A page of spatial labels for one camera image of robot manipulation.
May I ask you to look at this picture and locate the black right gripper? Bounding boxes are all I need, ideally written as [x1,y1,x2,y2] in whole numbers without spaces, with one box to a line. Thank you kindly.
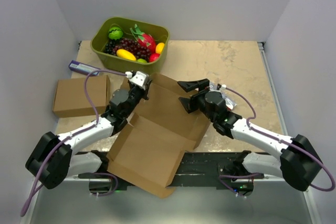
[177,79,216,123]

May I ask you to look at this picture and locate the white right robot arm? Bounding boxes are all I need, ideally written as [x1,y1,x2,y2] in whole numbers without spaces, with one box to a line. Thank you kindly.
[177,79,322,191]

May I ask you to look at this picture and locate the purple rectangular box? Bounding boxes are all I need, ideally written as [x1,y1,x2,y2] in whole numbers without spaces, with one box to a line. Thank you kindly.
[68,60,99,75]

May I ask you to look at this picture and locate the closed brown cardboard box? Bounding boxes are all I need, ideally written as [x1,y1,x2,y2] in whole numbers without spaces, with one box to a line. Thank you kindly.
[53,75,111,118]

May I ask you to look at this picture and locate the green toy lime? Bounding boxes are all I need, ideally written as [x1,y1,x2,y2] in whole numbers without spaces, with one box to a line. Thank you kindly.
[137,58,147,63]

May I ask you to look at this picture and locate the olive green plastic bin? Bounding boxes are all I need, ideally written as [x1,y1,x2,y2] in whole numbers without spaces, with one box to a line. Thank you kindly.
[91,17,170,74]

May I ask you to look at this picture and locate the red toy apple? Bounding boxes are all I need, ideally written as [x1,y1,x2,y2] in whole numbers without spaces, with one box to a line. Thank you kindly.
[149,53,160,62]

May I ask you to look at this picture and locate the red white snack packet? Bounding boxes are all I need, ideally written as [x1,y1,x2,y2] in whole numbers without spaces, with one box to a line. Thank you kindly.
[220,92,237,111]

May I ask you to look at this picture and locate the dark purple toy grapes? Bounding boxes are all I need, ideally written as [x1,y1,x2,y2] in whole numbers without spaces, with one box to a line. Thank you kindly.
[116,38,151,62]

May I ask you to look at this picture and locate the orange toy fruit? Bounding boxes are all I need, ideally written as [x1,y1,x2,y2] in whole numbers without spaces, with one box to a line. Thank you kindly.
[155,42,165,54]

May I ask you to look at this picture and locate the pink toy dragon fruit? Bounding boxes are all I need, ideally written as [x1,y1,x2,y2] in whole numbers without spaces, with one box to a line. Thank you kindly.
[130,24,156,53]

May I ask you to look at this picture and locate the black toy grapes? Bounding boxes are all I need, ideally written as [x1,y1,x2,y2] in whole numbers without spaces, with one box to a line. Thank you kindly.
[103,40,119,56]

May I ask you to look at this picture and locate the green toy melon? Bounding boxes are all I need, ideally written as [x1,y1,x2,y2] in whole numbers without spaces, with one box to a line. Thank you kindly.
[108,26,123,40]

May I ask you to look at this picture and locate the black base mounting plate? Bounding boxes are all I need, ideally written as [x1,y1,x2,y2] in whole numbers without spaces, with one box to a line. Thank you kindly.
[73,150,263,191]

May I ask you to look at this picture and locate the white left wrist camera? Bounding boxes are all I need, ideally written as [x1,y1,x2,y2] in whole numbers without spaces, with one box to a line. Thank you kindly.
[125,71,150,90]

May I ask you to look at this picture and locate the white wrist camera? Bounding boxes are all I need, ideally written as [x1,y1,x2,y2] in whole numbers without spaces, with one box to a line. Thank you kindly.
[125,71,150,90]
[208,83,227,93]

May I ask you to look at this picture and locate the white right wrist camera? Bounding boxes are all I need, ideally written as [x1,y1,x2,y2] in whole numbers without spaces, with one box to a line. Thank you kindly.
[208,83,227,93]

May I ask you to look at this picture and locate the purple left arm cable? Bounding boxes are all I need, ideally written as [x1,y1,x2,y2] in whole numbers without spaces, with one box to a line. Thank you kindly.
[20,69,127,217]

